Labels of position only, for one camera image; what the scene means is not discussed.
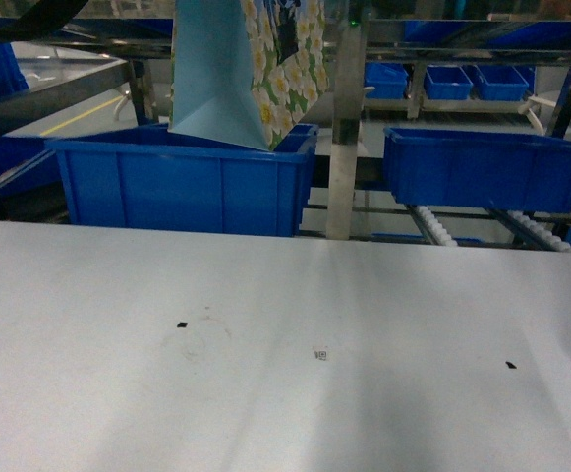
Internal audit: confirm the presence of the light blue flower gift bag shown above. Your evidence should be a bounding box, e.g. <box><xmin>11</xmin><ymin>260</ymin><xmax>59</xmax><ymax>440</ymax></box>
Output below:
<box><xmin>168</xmin><ymin>1</ymin><xmax>329</xmax><ymax>150</ymax></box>

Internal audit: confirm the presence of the small qr sticker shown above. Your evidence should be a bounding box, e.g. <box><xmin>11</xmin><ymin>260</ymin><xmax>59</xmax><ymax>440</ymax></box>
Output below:
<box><xmin>313</xmin><ymin>346</ymin><xmax>329</xmax><ymax>361</ymax></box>

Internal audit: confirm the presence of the blue crate behind table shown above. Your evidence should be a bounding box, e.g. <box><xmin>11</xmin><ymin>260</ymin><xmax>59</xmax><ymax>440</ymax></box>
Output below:
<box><xmin>46</xmin><ymin>124</ymin><xmax>318</xmax><ymax>237</ymax></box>

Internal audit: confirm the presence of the blue crate right rack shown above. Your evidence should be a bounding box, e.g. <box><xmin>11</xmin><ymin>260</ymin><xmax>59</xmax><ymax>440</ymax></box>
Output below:
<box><xmin>383</xmin><ymin>127</ymin><xmax>571</xmax><ymax>213</ymax></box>

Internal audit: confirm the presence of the steel rack upright post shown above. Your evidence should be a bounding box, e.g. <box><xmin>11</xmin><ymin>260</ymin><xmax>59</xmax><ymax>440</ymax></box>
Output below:
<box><xmin>326</xmin><ymin>20</ymin><xmax>367</xmax><ymax>240</ymax></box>

